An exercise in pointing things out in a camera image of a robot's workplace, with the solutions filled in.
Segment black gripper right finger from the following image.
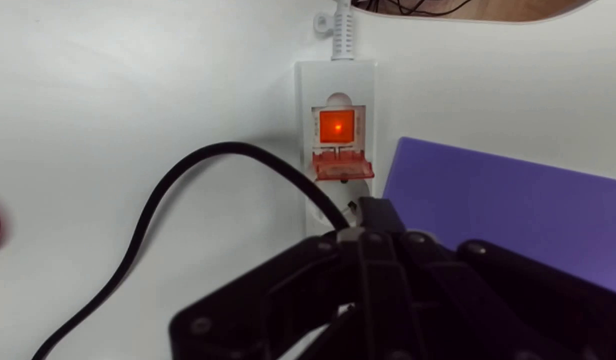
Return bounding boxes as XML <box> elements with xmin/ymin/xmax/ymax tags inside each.
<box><xmin>358</xmin><ymin>195</ymin><xmax>616</xmax><ymax>360</ymax></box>

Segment black power cable with plug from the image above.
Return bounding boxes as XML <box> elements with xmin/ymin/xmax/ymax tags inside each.
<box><xmin>30</xmin><ymin>140</ymin><xmax>354</xmax><ymax>360</ymax></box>

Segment white power strip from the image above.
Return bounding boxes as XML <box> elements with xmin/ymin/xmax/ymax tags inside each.
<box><xmin>293</xmin><ymin>58</ymin><xmax>384</xmax><ymax>240</ymax></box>

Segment white power strip cable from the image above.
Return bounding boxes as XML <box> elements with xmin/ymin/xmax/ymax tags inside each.
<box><xmin>312</xmin><ymin>0</ymin><xmax>360</xmax><ymax>64</ymax></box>

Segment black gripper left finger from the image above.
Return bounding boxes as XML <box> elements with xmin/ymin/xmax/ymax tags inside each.
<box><xmin>167</xmin><ymin>226</ymin><xmax>375</xmax><ymax>360</ymax></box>

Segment purple mat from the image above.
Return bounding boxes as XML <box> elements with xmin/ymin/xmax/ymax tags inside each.
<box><xmin>380</xmin><ymin>135</ymin><xmax>616</xmax><ymax>299</ymax></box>

